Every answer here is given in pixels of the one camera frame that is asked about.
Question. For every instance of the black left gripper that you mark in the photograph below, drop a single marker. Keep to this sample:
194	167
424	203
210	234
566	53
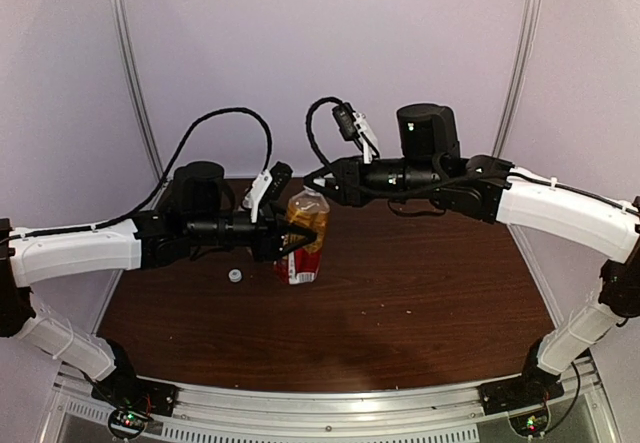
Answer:
269	234

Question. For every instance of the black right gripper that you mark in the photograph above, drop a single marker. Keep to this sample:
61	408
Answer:
351	188

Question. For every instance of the amber tea bottle red label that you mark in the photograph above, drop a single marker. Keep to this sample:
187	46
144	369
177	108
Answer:
308	213

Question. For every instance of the white tea bottle cap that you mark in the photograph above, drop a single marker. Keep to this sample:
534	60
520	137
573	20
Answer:
311	192

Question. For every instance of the white water bottle cap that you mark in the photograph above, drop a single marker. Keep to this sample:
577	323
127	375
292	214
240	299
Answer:
235	276

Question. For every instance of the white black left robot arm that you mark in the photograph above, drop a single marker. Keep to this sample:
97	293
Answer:
189	216

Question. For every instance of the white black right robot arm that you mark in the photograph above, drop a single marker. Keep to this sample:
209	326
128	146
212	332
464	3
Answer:
487	189

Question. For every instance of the left circuit board with leds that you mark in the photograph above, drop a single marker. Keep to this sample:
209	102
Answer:
125	424

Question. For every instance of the circuit board with leds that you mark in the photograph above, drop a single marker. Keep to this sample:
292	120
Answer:
125	424
531	423

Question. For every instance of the right circuit board with leds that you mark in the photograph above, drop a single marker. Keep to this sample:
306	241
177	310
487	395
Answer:
531	423

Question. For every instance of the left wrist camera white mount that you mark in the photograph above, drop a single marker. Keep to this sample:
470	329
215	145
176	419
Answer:
265	188

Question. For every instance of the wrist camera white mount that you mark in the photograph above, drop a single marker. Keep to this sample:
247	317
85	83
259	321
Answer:
265	188
354	127

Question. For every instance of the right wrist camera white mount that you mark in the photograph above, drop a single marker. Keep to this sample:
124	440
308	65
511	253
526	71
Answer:
354	127

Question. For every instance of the left aluminium corner post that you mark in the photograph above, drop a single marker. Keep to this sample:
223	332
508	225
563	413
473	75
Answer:
134	87

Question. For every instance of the aluminium corner post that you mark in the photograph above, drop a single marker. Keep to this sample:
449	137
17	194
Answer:
527	33
134	87

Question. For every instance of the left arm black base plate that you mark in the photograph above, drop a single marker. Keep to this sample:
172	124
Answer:
143	396

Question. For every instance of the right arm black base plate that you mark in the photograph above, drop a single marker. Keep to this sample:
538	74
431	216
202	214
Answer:
515	393

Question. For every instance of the right aluminium corner post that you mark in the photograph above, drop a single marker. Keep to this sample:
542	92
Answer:
527	33

